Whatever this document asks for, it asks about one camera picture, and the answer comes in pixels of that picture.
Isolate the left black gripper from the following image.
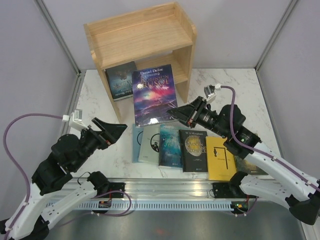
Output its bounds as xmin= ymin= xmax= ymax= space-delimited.
xmin=71 ymin=116 xmax=128 ymax=170

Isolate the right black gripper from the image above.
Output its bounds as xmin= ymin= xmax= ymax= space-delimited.
xmin=167 ymin=95 xmax=229 ymax=138

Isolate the Robinson Crusoe purple book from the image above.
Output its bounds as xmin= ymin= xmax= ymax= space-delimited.
xmin=131 ymin=64 xmax=178 ymax=127

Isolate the Wuthering Heights dark blue book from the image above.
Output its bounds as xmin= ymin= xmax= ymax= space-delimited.
xmin=105 ymin=61 xmax=137 ymax=102

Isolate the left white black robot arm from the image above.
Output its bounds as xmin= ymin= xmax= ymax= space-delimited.
xmin=0 ymin=114 xmax=128 ymax=240

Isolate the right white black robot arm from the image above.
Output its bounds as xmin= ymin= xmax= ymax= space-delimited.
xmin=167 ymin=96 xmax=320 ymax=226

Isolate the black Moon and Sixpence book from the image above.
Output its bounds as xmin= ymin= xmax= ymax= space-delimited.
xmin=178 ymin=129 xmax=208 ymax=173

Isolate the light blue book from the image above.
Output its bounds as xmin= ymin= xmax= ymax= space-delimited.
xmin=132 ymin=124 xmax=144 ymax=164

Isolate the teal sea cover book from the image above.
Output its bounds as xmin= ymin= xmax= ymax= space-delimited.
xmin=159 ymin=124 xmax=183 ymax=169

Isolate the grey white book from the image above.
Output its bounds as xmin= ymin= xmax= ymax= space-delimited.
xmin=138 ymin=125 xmax=160 ymax=166

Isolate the yellow book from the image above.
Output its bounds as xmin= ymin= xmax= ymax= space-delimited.
xmin=205 ymin=136 xmax=237 ymax=182

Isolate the green gold fantasy book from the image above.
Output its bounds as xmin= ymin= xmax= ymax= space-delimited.
xmin=234 ymin=156 xmax=268 ymax=176

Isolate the wooden two-tier shelf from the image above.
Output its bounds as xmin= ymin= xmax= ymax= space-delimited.
xmin=83 ymin=1 xmax=198 ymax=125

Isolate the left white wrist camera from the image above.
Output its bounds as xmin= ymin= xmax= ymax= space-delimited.
xmin=62 ymin=109 xmax=92 ymax=132

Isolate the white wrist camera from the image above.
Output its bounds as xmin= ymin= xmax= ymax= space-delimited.
xmin=204 ymin=83 xmax=221 ymax=104
xmin=62 ymin=109 xmax=92 ymax=132

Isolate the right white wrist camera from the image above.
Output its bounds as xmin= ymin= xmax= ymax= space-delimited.
xmin=204 ymin=83 xmax=221 ymax=104

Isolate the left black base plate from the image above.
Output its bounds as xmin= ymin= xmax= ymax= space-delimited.
xmin=100 ymin=182 xmax=126 ymax=200

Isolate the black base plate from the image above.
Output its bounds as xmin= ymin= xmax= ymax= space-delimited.
xmin=209 ymin=182 xmax=235 ymax=199
xmin=100 ymin=182 xmax=126 ymax=200

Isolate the aluminium mounting rail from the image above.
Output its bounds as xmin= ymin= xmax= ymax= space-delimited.
xmin=57 ymin=176 xmax=276 ymax=201

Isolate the white slotted cable duct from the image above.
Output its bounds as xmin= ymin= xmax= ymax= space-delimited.
xmin=76 ymin=199 xmax=248 ymax=211

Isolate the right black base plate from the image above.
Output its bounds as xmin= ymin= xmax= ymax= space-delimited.
xmin=209 ymin=182 xmax=235 ymax=199

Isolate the left aluminium frame post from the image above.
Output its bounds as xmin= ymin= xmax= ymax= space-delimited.
xmin=34 ymin=0 xmax=83 ymax=76

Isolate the aluminium frame post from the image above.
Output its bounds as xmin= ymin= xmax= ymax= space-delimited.
xmin=34 ymin=0 xmax=83 ymax=76
xmin=254 ymin=0 xmax=300 ymax=72

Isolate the right aluminium frame post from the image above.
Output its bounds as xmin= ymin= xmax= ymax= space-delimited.
xmin=254 ymin=0 xmax=300 ymax=72

